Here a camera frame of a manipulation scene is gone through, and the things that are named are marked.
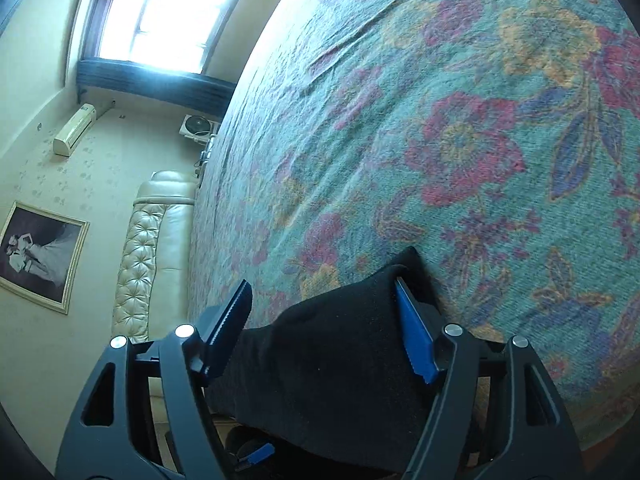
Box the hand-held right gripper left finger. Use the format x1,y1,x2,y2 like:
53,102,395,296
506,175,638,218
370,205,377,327
55,279,253,480

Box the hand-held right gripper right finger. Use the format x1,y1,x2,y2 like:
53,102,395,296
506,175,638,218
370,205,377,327
393,275,587,480

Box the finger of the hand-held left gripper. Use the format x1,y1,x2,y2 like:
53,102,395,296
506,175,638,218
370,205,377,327
231,441,277,472

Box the black pants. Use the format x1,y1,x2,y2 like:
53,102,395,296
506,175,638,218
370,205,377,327
205,246,482,480

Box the cream tufted headboard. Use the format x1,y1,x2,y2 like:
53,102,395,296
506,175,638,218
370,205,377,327
110,170,199,345

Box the white round fan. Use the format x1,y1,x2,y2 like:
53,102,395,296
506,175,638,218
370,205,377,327
179,114,221,139

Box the framed photograph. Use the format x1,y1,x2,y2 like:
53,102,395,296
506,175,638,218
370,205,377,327
0,200,91,315

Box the floral bed blanket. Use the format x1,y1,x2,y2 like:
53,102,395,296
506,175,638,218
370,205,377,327
186,0,640,457

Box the white air conditioner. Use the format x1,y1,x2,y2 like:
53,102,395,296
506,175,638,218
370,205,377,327
53,103,97,157

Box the dark blue curtain valance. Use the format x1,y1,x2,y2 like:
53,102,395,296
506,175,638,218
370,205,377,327
76,58,236,117

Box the window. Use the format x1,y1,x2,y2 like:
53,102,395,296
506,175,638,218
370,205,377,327
82,0,263,77

